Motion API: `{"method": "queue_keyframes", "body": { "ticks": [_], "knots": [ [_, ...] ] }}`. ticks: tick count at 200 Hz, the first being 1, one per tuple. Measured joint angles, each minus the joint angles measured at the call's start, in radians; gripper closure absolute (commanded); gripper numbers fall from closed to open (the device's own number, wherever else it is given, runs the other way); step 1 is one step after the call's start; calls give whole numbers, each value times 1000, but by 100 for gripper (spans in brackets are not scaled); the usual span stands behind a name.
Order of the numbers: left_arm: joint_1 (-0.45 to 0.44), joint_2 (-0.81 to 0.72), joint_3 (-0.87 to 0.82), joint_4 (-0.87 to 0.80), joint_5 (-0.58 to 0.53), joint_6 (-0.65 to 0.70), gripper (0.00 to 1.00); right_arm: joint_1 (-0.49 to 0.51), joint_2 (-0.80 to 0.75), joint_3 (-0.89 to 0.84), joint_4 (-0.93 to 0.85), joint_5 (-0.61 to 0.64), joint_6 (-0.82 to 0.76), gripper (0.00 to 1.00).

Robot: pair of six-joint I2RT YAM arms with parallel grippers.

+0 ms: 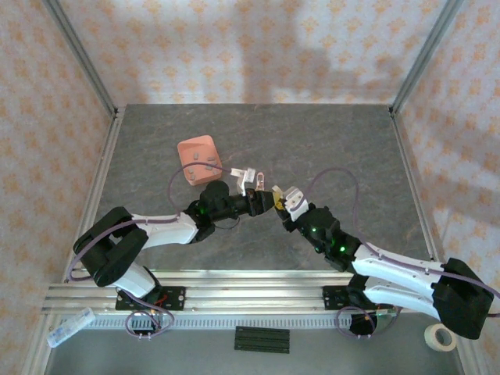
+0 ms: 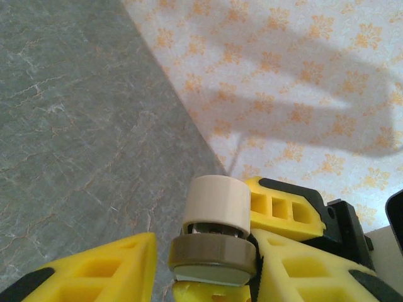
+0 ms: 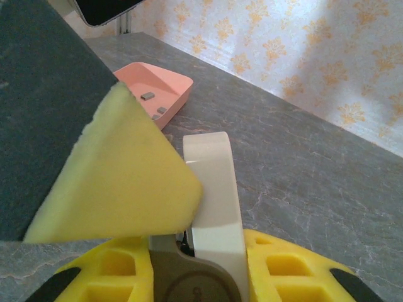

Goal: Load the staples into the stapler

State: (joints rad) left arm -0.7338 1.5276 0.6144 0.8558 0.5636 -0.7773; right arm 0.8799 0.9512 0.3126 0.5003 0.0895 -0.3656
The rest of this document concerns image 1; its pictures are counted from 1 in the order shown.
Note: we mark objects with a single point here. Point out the pink plastic tray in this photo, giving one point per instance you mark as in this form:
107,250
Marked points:
199,144

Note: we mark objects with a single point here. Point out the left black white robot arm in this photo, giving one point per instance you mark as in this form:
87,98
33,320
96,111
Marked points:
164,230

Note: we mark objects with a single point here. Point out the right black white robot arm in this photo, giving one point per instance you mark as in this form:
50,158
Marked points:
390,265

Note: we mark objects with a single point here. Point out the wide aluminium base beam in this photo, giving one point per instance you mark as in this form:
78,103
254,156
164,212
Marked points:
254,298

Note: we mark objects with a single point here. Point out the small green circuit board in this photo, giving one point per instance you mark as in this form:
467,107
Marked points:
386,312

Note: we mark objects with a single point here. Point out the black ribbed block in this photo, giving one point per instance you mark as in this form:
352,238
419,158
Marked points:
261,340

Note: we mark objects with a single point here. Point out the white tape roll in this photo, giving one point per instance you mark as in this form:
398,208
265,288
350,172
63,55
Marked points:
431,336

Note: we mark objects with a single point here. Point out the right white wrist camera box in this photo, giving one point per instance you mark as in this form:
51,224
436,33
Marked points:
295,201

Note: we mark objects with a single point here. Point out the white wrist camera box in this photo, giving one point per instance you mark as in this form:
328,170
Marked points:
295,201
247,177

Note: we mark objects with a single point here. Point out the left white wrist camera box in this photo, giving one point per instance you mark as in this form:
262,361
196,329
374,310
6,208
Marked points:
247,177

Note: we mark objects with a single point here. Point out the aluminium table edge rail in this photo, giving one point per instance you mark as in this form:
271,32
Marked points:
254,275

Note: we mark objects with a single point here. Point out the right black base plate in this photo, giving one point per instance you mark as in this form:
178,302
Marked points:
332,298

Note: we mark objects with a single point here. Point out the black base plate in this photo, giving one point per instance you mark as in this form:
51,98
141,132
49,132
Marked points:
176,298
332,298

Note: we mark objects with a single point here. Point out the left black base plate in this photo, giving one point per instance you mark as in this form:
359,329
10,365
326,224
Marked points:
176,298

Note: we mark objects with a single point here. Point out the aluminium side rail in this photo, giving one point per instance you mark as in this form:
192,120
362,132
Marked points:
105,164
406,164

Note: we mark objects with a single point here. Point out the lower aluminium frame bar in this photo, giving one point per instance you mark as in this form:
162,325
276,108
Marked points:
463,351
39,351

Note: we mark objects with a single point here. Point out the aluminium frame post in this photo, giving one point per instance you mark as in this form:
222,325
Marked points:
85,58
423,58

